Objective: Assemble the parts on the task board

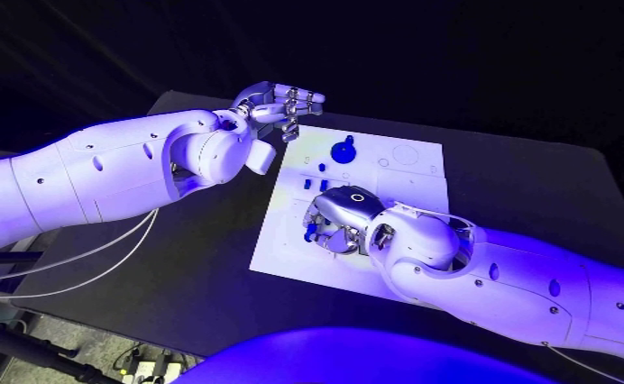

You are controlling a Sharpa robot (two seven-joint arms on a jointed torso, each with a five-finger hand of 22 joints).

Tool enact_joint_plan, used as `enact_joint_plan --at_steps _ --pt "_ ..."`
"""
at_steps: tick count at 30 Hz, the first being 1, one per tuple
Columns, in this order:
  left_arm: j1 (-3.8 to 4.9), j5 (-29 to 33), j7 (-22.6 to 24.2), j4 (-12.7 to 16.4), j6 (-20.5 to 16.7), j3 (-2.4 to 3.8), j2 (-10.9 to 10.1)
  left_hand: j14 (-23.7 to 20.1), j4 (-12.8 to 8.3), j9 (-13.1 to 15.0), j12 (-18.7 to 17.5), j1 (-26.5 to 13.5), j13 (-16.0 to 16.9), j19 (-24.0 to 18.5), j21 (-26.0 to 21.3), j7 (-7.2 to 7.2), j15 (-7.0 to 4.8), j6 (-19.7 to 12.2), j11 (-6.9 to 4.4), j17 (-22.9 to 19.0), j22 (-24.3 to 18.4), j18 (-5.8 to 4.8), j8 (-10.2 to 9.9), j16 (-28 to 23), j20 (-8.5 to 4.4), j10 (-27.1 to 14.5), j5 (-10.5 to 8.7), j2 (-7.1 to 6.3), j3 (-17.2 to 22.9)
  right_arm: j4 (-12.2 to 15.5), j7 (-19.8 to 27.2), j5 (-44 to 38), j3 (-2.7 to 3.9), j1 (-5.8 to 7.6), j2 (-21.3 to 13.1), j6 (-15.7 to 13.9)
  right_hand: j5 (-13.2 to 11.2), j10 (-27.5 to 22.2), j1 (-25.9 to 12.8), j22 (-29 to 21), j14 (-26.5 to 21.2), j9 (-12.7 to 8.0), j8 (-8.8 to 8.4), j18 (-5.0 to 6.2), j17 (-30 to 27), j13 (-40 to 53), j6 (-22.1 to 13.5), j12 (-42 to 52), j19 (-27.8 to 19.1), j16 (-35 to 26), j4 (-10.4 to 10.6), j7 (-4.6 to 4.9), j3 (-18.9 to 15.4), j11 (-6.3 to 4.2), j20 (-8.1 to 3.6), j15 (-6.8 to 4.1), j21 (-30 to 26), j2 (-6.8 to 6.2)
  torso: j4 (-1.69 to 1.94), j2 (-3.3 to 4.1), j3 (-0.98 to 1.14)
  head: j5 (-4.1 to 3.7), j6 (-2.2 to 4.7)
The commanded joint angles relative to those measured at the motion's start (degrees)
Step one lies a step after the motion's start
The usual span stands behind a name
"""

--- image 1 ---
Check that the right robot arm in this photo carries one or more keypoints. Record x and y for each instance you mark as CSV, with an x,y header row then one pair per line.
x,y
511,282

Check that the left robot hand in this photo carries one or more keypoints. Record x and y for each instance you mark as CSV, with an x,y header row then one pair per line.
x,y
272,103

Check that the white task board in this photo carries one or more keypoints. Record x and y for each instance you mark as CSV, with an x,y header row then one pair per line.
x,y
389,171

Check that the blue gear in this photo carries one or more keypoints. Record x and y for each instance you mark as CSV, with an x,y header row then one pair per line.
x,y
343,150

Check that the black tripod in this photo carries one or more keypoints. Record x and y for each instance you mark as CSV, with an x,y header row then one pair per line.
x,y
43,353

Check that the blue cylinder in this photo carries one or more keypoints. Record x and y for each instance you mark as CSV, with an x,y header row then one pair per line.
x,y
310,232

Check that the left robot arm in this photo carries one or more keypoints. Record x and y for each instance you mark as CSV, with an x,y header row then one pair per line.
x,y
121,167

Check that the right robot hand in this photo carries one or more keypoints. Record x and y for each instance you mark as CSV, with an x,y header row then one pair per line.
x,y
348,206

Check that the blue block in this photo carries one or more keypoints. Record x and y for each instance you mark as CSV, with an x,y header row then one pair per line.
x,y
307,184
323,185

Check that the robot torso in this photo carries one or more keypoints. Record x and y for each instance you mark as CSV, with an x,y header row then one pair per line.
x,y
360,357

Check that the power strip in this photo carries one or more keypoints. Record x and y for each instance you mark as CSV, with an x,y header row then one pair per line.
x,y
142,365

